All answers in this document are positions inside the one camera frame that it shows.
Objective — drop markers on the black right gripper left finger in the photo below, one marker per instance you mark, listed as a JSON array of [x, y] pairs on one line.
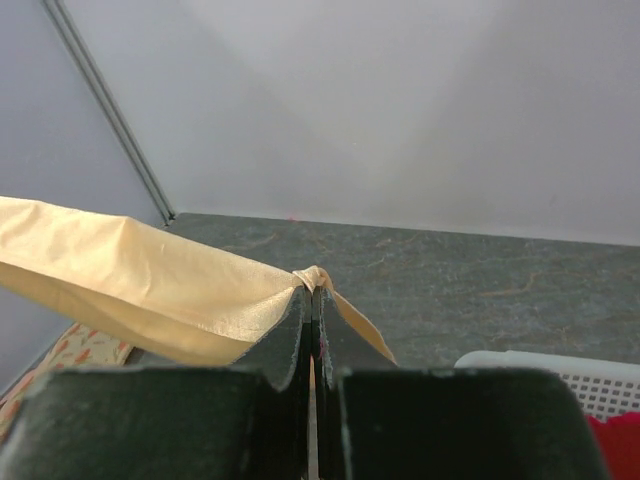
[[247, 420]]

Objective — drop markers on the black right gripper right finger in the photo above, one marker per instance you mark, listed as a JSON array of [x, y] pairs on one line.
[[377, 420]]

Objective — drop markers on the peach cloth napkin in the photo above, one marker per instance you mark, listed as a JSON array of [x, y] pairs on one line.
[[180, 299]]

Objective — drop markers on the floral oven mitt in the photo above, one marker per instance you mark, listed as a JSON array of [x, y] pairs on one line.
[[78, 346]]

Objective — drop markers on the white perforated plastic basket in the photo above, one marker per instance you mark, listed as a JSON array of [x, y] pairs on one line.
[[604, 389]]

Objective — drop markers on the red cloth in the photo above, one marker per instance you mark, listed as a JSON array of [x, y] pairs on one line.
[[619, 441]]

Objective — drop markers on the aluminium frame post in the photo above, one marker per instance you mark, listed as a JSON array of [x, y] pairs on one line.
[[79, 51]]

